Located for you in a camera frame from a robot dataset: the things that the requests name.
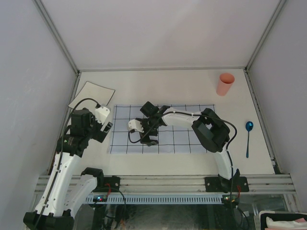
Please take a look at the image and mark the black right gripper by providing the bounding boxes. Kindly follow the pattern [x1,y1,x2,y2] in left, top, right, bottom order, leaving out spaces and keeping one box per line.
[137,120,159,148]

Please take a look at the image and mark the light blue checked placemat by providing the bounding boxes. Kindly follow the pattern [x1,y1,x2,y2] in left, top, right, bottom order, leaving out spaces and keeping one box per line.
[108,104,209,155]

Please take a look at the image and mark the white square plate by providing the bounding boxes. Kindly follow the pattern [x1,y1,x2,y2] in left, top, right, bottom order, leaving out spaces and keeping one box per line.
[68,81,115,109]

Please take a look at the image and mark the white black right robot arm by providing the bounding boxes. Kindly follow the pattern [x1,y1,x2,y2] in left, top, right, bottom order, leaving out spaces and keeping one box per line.
[135,102,240,191]

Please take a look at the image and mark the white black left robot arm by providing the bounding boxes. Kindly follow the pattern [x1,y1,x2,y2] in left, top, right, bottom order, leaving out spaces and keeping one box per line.
[23,105,113,230]

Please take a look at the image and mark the pink plastic cup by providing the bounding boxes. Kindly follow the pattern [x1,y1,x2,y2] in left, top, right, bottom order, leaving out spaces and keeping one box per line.
[216,73,235,96]

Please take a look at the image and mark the blue metal spoon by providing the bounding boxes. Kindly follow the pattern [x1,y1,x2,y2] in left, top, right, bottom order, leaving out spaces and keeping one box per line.
[245,121,254,158]

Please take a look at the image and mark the white bin with cloths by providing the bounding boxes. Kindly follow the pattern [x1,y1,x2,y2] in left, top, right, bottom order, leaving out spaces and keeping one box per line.
[259,211,307,230]

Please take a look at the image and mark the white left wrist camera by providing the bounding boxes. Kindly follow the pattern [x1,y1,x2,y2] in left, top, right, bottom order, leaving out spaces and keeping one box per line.
[94,104,110,124]

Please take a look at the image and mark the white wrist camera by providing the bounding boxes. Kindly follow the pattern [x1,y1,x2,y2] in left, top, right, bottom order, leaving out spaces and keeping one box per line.
[127,119,144,133]
[94,104,110,124]

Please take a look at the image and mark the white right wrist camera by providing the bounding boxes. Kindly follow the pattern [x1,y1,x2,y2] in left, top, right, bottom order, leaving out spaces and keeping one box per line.
[127,119,144,133]

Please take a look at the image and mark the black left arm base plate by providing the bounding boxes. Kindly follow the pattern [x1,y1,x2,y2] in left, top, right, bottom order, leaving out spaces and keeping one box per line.
[93,176,120,192]

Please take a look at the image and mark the blue slotted cable duct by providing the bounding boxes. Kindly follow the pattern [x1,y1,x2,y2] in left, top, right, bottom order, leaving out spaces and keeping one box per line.
[85,194,223,205]

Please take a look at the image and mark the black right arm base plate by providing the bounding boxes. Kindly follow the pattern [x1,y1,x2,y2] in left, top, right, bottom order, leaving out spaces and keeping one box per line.
[204,176,249,193]

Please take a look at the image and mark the aluminium front rail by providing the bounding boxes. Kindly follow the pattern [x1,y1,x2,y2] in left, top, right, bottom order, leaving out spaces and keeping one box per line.
[35,174,297,195]

